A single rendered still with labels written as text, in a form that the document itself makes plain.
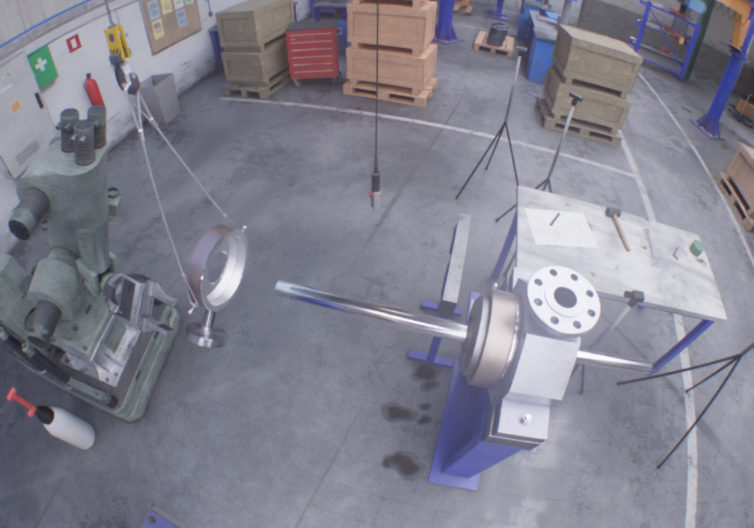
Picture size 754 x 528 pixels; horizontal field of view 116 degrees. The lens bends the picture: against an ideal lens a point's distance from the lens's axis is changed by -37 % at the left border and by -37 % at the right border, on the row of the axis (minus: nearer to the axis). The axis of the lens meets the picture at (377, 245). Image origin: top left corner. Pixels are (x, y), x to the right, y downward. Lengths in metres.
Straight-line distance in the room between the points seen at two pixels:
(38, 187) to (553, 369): 1.92
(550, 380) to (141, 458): 2.42
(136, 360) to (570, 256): 2.71
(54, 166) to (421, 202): 2.96
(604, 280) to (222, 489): 2.51
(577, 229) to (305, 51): 4.42
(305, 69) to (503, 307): 4.92
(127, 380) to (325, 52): 4.71
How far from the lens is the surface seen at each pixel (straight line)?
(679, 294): 2.48
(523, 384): 1.25
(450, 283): 1.81
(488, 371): 1.29
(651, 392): 3.16
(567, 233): 2.29
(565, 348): 1.25
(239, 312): 2.86
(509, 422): 1.30
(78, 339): 2.53
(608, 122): 5.56
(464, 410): 2.44
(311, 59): 5.63
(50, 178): 1.53
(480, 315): 1.29
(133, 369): 2.59
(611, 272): 2.24
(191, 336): 1.67
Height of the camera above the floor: 2.30
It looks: 48 degrees down
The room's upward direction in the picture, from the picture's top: 1 degrees clockwise
